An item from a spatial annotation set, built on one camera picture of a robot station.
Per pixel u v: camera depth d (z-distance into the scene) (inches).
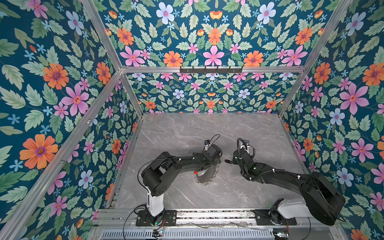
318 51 32.3
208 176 42.2
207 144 33.1
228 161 36.4
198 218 29.5
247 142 29.9
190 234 30.2
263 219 28.5
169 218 29.0
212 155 28.4
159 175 19.6
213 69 36.4
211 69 36.4
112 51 33.1
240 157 25.6
